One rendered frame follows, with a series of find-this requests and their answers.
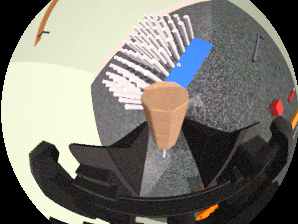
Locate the small red cube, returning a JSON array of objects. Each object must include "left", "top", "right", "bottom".
[{"left": 270, "top": 100, "right": 283, "bottom": 117}]

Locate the blue flat strip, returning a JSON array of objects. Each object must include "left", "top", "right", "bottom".
[{"left": 166, "top": 37, "right": 213, "bottom": 88}]

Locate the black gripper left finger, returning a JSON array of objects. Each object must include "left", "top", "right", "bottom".
[{"left": 68, "top": 120, "right": 149, "bottom": 197}]

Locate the orange flat bar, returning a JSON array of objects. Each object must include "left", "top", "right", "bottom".
[{"left": 290, "top": 109, "right": 298, "bottom": 129}]

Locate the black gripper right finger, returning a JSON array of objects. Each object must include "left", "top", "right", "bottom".
[{"left": 181, "top": 117, "right": 263, "bottom": 189}]

